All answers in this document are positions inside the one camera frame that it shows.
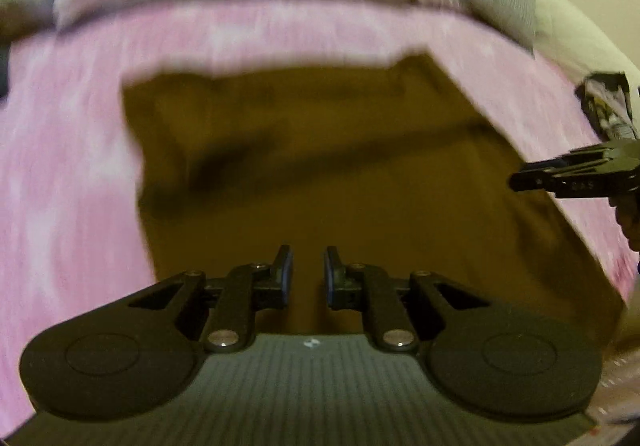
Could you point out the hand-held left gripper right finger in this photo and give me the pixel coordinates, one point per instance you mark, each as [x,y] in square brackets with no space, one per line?
[330,277]

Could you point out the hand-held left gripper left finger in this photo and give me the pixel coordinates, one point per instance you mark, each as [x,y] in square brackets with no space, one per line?
[285,276]

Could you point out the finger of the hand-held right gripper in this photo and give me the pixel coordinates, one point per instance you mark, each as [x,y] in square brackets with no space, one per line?
[575,185]
[580,159]

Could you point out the brown coat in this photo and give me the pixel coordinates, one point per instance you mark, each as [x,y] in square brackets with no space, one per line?
[340,175]

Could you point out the person's right hand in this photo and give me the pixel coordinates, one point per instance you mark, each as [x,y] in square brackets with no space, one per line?
[629,226]

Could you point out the pink floral blanket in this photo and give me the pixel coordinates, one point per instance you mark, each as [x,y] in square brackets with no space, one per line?
[65,150]

